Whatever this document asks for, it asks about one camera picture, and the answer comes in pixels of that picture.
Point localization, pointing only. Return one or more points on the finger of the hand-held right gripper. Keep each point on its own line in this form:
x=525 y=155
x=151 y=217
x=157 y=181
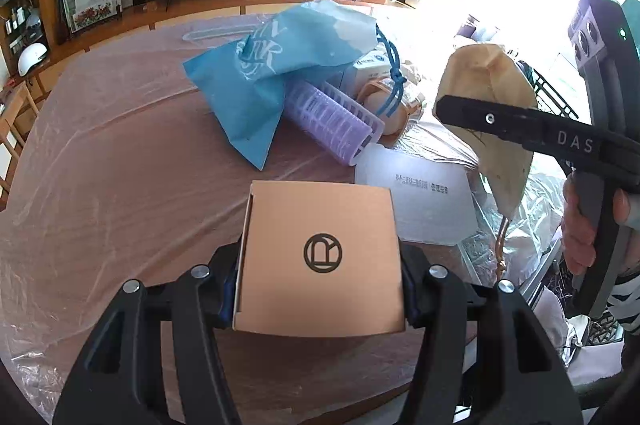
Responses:
x=490 y=119

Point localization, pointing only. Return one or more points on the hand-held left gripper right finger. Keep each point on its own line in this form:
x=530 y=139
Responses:
x=411 y=302

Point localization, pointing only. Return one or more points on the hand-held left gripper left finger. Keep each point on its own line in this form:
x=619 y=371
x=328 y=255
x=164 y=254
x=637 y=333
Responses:
x=227 y=302

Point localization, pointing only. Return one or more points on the wooden chair back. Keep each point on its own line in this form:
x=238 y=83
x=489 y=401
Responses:
x=495 y=75

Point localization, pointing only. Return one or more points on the wooden chair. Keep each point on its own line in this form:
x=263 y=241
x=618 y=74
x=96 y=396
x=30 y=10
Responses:
x=17 y=125
x=495 y=75

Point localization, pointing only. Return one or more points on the white card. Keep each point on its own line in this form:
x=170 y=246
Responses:
x=415 y=200

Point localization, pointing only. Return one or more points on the brown cardboard box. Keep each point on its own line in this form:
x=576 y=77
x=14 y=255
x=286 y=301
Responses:
x=320 y=225

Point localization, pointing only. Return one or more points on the person's right hand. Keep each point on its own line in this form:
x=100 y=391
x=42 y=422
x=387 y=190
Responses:
x=577 y=235

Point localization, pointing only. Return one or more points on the black metal rack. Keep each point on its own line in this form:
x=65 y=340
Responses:
x=547 y=92

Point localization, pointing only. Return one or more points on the brown round container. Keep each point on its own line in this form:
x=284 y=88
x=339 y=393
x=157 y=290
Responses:
x=400 y=117

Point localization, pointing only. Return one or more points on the small white box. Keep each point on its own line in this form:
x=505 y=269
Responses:
x=370 y=67

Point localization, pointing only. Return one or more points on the purple hair roller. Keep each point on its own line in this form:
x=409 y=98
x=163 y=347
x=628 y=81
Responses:
x=325 y=120

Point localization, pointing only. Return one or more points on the white helmet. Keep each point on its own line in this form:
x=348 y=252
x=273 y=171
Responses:
x=34 y=57

